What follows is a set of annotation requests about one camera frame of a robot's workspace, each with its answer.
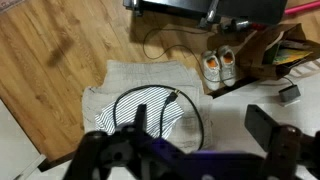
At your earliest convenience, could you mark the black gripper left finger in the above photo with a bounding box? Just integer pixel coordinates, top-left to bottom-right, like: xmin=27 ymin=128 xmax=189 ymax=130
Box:
xmin=64 ymin=103 xmax=158 ymax=180

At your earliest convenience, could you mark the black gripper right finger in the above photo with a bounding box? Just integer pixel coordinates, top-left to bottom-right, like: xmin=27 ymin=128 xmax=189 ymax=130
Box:
xmin=244 ymin=104 xmax=320 ymax=180

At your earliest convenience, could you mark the black power cable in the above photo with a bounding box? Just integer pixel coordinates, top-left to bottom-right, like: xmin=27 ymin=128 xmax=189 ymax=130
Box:
xmin=112 ymin=84 xmax=205 ymax=152

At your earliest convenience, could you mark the striped white grey cloth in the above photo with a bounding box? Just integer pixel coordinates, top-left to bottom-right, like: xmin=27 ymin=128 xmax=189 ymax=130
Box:
xmin=94 ymin=87 xmax=185 ymax=139

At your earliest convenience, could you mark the beige quilted blanket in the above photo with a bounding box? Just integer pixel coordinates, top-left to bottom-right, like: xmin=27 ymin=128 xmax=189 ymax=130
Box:
xmin=81 ymin=59 xmax=214 ymax=154

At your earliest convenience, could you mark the white sneaker orange insole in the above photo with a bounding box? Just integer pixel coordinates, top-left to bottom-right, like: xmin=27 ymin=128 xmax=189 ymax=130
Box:
xmin=201 ymin=50 xmax=222 ymax=92
xmin=217 ymin=44 xmax=238 ymax=88

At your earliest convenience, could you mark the yellow green book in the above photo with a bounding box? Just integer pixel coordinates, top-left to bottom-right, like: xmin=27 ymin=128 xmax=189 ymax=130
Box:
xmin=272 ymin=46 xmax=314 ymax=66

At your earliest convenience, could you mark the black flat equipment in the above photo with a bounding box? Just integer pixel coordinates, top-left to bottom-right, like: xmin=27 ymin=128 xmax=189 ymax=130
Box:
xmin=123 ymin=0 xmax=288 ymax=26

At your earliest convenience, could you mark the grey metal leg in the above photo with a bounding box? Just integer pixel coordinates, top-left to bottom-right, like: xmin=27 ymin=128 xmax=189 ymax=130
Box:
xmin=198 ymin=0 xmax=221 ymax=29

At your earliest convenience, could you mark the pink pole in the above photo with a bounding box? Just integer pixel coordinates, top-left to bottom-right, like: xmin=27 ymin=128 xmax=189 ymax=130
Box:
xmin=283 ymin=0 xmax=320 ymax=16

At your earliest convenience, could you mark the white door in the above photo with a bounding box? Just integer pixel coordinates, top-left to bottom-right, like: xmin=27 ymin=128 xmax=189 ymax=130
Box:
xmin=0 ymin=98 xmax=46 ymax=180

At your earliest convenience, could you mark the grey wall power adapter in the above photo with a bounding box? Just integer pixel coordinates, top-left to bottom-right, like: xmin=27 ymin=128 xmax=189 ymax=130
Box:
xmin=278 ymin=84 xmax=302 ymax=104

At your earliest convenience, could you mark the thin black floor cord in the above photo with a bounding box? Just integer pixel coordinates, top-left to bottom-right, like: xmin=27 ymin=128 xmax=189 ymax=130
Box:
xmin=142 ymin=27 xmax=241 ymax=84

